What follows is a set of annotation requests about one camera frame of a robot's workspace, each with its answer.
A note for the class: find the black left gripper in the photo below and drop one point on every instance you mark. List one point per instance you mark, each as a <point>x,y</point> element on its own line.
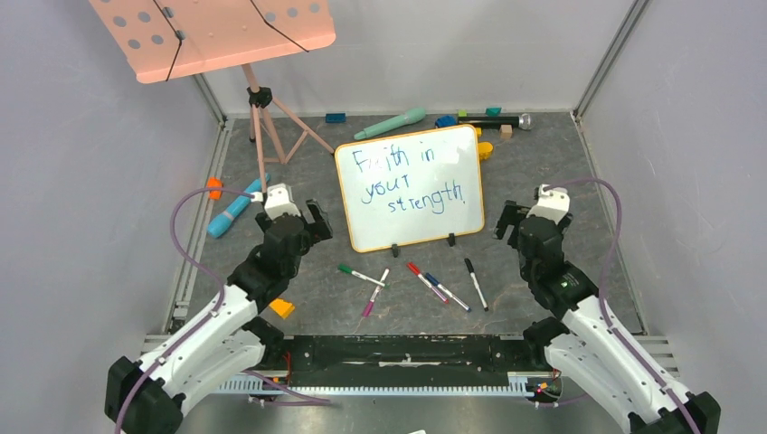
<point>320,230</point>

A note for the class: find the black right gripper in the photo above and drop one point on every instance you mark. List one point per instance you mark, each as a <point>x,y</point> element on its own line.
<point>518,221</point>

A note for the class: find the yellow framed whiteboard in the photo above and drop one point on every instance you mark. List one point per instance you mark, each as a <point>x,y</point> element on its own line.
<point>411,188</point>

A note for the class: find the blue whiteboard marker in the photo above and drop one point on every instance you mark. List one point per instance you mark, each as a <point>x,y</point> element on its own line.
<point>447,292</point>

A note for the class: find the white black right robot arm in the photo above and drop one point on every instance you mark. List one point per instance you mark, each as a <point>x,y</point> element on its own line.
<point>584,340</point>

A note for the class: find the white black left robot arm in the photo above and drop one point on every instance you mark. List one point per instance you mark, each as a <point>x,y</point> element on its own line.
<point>154,393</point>

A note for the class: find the green whiteboard marker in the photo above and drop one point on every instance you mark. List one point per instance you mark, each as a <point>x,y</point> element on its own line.
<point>345,269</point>

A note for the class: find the black whiteboard marker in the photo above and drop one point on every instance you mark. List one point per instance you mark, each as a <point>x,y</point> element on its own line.
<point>474,278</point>

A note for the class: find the pink whiteboard marker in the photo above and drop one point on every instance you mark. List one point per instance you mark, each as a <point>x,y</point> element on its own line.
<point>370,304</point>

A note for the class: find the red whiteboard marker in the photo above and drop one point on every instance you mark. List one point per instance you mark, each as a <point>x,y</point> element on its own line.
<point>417,272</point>

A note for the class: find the yellow cylinder toy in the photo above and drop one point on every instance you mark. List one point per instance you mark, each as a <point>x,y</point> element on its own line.
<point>485,150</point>

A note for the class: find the tan wooden cube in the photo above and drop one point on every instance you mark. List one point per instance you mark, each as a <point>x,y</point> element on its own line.
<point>506,132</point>

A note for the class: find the yellow wedge block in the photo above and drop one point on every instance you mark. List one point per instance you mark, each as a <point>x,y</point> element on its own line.
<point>282,308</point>

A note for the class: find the black silver microphone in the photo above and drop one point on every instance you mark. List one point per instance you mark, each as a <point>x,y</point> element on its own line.
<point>523,121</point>

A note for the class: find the dark blue brick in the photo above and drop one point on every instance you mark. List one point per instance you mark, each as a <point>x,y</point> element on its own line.
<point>335,118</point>

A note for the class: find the blue brick behind board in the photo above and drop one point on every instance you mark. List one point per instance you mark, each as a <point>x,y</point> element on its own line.
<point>445,121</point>

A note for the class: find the orange toy block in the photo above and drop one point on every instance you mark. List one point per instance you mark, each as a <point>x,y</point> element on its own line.
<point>215,186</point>

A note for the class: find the teal toy tube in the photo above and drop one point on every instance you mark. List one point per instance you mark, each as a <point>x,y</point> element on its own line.
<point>409,117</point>

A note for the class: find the pink music stand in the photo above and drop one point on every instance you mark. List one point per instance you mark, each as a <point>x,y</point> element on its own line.
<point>171,39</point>

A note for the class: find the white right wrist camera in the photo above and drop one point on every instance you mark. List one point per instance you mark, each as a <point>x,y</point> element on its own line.
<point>551,203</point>

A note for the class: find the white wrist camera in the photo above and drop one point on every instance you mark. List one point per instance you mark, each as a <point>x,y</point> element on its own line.
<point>551,203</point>
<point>277,201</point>

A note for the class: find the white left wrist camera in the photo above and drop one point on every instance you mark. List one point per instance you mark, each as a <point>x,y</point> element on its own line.
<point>277,201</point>

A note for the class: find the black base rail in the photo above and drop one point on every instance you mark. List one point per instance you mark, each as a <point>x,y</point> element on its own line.
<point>380,361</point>

